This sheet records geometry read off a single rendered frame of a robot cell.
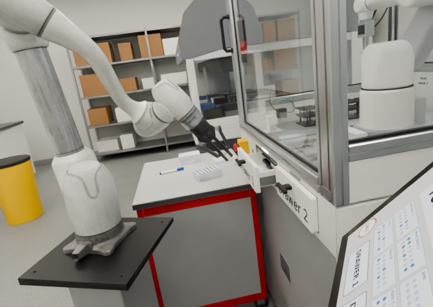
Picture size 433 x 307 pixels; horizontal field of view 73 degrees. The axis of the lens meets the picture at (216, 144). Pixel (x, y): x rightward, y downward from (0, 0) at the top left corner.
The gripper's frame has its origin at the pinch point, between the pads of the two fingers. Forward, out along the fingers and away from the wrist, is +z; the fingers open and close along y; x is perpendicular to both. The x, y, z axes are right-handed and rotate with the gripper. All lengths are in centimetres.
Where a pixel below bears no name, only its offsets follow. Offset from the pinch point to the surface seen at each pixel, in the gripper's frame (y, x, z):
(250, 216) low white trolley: -13.3, 11.3, 33.0
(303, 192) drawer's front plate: 10.8, -41.1, 7.8
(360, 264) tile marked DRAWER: 8, -82, -4
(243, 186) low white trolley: -5.3, 10.0, 18.5
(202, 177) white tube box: -17.9, 23.5, 5.8
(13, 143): -220, 316, -120
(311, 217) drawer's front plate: 7.5, -45.7, 12.6
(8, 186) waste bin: -189, 184, -70
